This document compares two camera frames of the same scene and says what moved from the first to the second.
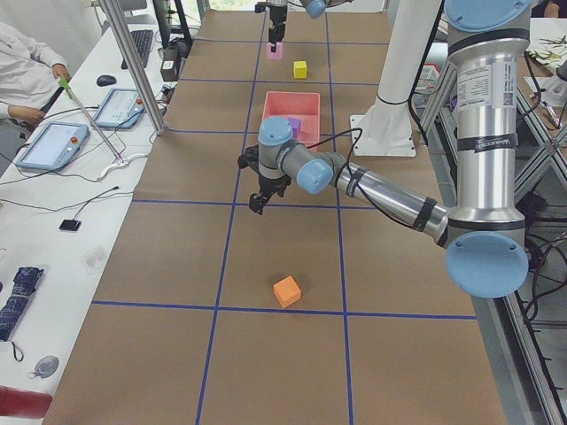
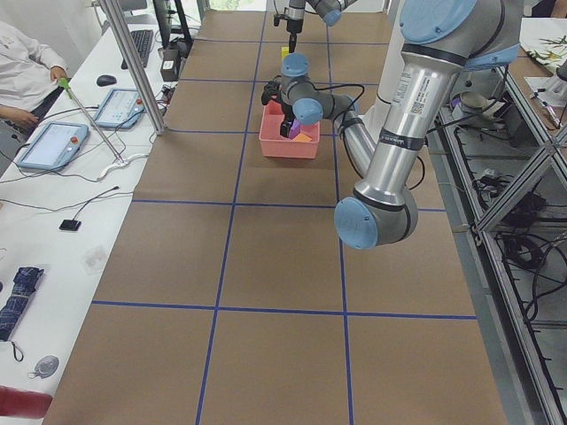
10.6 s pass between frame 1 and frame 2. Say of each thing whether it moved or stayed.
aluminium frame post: stayed
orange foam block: moved
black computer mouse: stayed
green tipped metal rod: stayed
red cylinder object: stayed
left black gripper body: moved
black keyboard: stayed
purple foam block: stayed
